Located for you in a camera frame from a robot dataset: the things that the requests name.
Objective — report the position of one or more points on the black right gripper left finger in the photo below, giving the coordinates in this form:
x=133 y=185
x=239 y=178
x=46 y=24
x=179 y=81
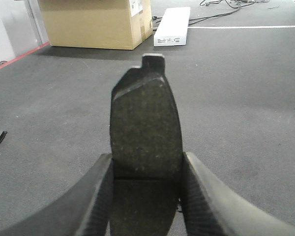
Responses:
x=82 y=211

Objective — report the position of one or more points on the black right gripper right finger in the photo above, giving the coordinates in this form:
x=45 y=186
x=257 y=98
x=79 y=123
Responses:
x=211 y=208

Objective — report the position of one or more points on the white long box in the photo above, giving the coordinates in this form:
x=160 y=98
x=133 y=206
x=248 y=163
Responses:
x=172 y=30

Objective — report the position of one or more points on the cardboard box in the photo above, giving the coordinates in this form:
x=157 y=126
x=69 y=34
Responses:
x=103 y=24

